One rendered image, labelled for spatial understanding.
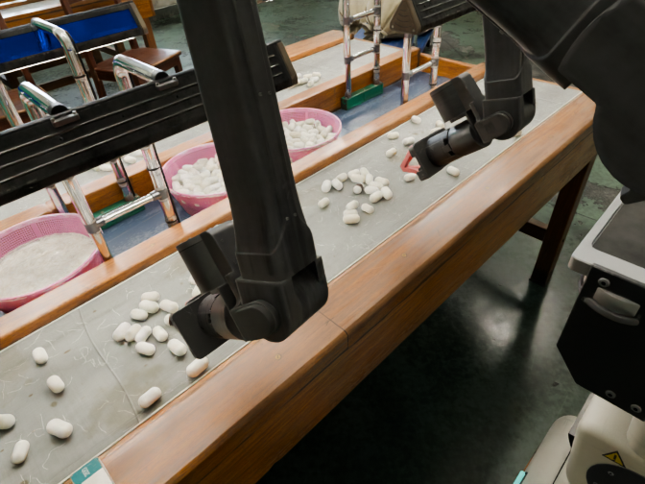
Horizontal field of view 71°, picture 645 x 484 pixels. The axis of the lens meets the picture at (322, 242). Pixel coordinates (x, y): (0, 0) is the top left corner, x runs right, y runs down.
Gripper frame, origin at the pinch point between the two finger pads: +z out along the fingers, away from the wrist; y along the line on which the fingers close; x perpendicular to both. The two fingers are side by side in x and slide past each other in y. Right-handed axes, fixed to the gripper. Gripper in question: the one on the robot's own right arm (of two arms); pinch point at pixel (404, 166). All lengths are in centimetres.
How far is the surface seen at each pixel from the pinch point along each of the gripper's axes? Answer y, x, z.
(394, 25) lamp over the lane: -20.8, -28.0, 2.9
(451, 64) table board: -89, -19, 42
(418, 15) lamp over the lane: -22.3, -26.4, -2.7
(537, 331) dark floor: -57, 80, 38
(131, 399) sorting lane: 63, 8, 9
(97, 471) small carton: 71, 11, -1
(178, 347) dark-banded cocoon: 54, 5, 9
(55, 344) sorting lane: 68, -5, 24
